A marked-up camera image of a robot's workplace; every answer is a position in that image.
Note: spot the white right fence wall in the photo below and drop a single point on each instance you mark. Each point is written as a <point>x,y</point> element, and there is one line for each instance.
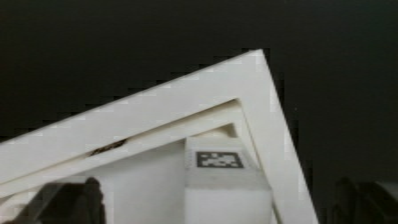
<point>274,143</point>

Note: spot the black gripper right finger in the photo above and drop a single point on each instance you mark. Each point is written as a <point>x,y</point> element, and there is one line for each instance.
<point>366,202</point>

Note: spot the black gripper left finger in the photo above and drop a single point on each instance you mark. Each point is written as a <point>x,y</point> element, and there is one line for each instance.
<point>66,204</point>

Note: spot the white fence wall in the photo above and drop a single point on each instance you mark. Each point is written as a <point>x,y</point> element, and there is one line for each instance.
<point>128,116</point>
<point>274,143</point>

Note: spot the white front fence wall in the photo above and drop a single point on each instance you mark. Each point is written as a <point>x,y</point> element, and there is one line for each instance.
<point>128,116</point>

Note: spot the white table leg with tag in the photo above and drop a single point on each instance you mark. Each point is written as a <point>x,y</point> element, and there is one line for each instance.
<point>228,192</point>

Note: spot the white square table top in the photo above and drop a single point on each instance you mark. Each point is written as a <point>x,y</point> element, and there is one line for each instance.
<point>137,166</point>

